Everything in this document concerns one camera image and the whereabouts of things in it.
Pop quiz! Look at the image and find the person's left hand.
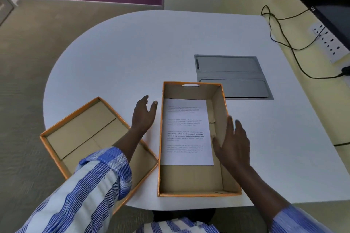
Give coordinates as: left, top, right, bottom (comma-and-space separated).
131, 95, 158, 135

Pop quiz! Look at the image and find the person's right hand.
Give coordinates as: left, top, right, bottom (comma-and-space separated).
212, 116, 251, 171

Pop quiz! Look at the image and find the person's right forearm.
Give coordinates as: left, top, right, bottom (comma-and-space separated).
232, 163, 291, 226

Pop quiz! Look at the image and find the person's left forearm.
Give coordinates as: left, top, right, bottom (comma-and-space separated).
112, 126, 149, 166

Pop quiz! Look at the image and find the printed white paper sheet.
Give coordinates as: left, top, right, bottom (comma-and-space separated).
160, 98, 215, 166

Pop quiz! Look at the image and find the orange cardboard box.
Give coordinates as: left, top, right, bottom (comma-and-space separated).
157, 81, 243, 197

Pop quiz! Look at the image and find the orange cardboard box lid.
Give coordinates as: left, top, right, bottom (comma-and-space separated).
40, 96, 159, 215

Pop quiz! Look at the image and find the blue striped white shirt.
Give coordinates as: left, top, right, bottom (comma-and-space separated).
16, 147, 335, 233

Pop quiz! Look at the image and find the white power strip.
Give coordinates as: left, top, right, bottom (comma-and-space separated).
312, 22, 350, 64

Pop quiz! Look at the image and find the grey table cable hatch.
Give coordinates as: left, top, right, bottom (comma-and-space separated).
194, 54, 274, 101

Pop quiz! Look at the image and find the black power cable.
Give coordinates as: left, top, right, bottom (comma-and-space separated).
261, 5, 344, 79

